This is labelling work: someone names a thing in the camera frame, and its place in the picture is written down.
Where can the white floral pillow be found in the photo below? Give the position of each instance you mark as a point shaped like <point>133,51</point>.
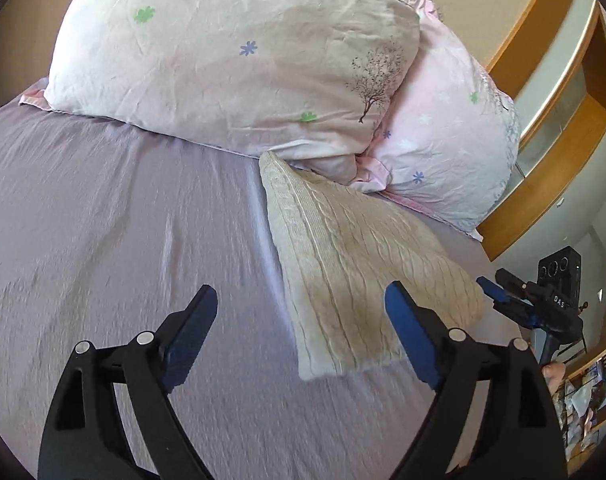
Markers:
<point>223,50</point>

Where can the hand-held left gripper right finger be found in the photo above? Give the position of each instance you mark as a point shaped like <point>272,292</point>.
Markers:
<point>414,332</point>

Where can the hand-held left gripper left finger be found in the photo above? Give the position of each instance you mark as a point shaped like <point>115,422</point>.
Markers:
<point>190,340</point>

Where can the person's right hand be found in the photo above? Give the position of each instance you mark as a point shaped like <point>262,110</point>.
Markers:
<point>554,376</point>

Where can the wooden wall cabinet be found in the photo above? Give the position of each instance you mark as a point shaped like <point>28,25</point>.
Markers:
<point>558,125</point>

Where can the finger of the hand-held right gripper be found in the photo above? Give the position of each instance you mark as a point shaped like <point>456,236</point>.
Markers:
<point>514,281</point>
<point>493,289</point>

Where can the lavender bed sheet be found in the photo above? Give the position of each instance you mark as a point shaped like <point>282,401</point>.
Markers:
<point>108,240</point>

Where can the pink floral pillow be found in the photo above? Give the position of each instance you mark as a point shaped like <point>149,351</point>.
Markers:
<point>448,135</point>

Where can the wooden shelf with clutter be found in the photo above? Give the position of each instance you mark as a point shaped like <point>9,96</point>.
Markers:
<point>585,400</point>

